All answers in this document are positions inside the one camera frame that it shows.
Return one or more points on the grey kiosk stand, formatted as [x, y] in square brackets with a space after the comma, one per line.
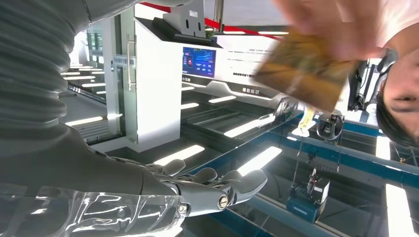
[188, 19]

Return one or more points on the chrome stanchion post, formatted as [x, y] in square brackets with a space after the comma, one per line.
[218, 14]

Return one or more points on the person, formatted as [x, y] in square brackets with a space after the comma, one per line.
[402, 98]

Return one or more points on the white exhibition booth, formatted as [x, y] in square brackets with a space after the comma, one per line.
[157, 98]

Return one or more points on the black white machine frame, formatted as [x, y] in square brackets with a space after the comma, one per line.
[360, 88]

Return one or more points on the ceiling light panel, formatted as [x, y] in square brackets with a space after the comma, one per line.
[383, 147]
[399, 212]

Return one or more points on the round black hoist device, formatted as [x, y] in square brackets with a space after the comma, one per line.
[330, 127]

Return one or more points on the blue hoist machine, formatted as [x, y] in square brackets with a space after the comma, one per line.
[306, 202]

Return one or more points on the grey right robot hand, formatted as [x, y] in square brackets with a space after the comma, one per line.
[98, 183]

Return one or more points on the blue display screen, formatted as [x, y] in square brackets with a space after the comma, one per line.
[199, 62]

